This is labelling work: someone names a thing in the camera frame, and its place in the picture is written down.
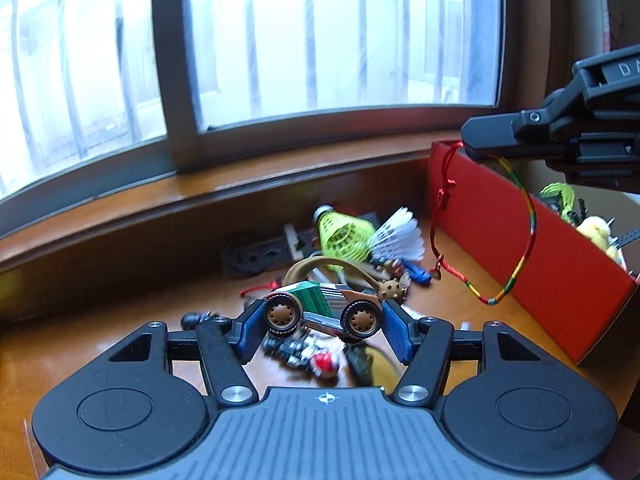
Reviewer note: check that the yellow plush chick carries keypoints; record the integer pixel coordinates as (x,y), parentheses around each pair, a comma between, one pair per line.
(595,232)

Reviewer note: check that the toy car with brown wheels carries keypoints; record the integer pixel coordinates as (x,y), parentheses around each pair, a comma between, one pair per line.
(320,305)

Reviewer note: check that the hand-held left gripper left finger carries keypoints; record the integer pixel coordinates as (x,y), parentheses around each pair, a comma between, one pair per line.
(250,332)

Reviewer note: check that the small blue object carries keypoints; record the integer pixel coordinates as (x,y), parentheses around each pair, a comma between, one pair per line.
(417,274)

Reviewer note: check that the yellow-green shuttlecock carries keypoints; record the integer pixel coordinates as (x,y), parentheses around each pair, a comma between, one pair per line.
(345,235)

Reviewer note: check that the red storage box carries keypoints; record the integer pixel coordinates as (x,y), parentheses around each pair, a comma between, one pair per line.
(480,240)

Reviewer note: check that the green mesh net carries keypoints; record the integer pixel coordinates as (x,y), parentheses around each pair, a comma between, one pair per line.
(560,195)

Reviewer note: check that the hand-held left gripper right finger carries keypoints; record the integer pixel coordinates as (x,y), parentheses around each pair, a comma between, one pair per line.
(397,332)

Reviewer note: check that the dark green toy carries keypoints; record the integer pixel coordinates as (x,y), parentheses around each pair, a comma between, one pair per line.
(359,360)

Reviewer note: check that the black flat plastic piece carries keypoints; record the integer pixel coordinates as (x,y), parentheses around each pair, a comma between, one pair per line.
(255,257)

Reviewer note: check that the black and white toy figure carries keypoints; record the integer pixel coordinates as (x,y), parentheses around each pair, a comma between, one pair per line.
(292,352)

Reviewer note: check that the patterned curtain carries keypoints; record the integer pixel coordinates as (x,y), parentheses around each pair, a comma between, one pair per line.
(617,5)

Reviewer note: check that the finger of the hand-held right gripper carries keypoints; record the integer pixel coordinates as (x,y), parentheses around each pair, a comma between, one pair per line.
(500,132)
(605,160)

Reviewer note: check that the tan rubber band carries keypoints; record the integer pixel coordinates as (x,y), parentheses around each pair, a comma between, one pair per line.
(305,266)

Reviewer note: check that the white and black plastic piece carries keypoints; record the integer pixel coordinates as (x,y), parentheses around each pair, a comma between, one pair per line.
(297,240)

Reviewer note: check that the white feather shuttlecock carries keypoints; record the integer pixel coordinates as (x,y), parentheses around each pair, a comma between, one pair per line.
(400,237)

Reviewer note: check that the red and white ball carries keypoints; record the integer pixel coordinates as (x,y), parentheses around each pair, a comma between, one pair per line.
(325,364)

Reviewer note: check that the barred glass window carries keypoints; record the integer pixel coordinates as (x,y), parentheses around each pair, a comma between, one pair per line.
(325,35)

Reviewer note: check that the small black object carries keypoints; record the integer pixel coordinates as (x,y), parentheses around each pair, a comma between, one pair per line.
(200,320)

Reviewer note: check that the brown spiked ball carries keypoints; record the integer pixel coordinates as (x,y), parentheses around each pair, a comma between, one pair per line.
(389,290)

